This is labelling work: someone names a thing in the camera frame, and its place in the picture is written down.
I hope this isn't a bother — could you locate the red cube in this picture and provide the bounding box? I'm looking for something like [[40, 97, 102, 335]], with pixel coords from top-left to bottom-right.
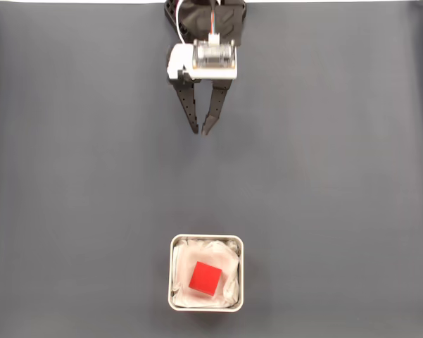
[[188, 261, 223, 296]]

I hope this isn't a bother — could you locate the square metal box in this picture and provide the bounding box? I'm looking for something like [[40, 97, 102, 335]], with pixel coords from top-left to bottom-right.
[[168, 234, 245, 313]]

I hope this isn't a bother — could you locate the dark grey table mat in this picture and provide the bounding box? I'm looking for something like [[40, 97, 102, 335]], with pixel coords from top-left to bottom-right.
[[0, 1, 423, 338]]

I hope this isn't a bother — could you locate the white crumpled cloth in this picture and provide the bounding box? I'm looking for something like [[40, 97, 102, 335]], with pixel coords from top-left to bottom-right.
[[171, 238, 241, 308]]

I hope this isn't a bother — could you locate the white red servo cable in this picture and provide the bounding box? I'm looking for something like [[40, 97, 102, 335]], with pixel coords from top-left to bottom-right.
[[175, 0, 185, 45]]

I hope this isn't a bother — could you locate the black camera cable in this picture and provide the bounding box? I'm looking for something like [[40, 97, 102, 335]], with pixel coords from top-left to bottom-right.
[[208, 0, 221, 45]]

